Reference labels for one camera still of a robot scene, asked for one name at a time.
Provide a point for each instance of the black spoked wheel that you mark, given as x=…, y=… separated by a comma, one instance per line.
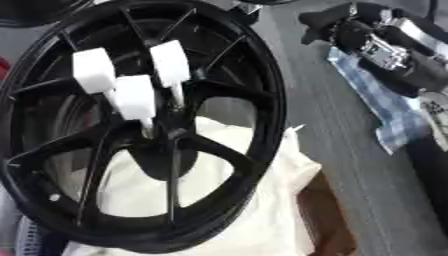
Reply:
x=265, y=100

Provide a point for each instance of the black round tyre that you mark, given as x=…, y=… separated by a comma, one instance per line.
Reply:
x=35, y=11

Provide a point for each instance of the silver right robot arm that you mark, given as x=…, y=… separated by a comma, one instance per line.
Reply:
x=424, y=33

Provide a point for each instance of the brown cardboard box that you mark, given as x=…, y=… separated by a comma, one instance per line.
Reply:
x=326, y=223

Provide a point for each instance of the white sheet with black print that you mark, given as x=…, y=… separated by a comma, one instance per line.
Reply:
x=437, y=116

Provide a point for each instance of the blue checked cloth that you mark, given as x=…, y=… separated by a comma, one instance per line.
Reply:
x=379, y=100

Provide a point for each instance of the white cloth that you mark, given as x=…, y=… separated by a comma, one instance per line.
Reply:
x=274, y=200

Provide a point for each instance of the white pin with flat head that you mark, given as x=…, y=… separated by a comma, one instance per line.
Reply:
x=92, y=68
x=170, y=61
x=135, y=98

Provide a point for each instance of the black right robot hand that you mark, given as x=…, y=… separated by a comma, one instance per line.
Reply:
x=408, y=75

